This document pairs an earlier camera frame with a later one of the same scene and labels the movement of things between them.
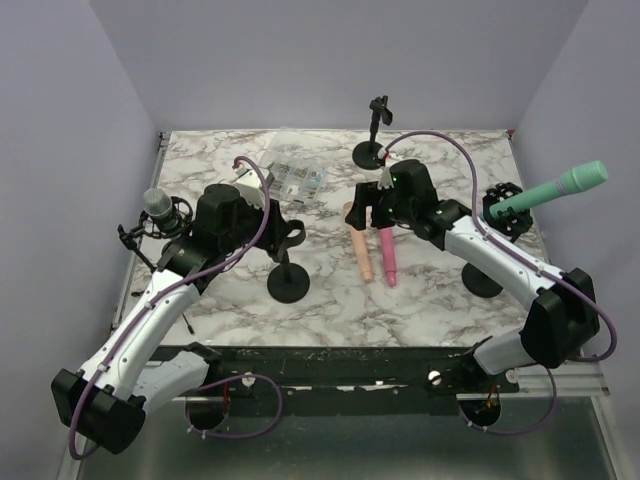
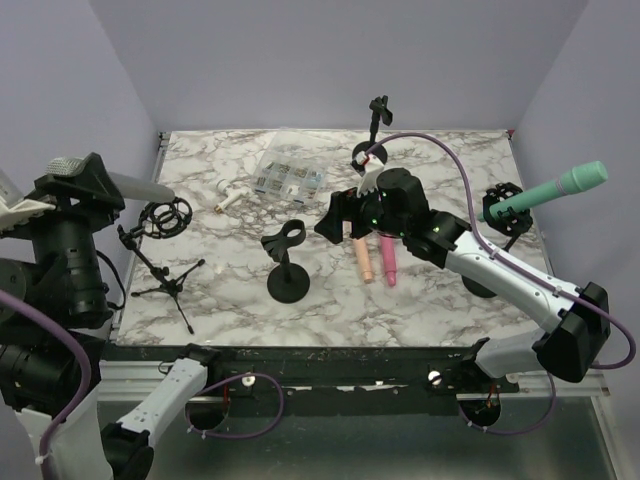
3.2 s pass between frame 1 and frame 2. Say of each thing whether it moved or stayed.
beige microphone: stayed
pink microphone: stayed
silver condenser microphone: moved
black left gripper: moved
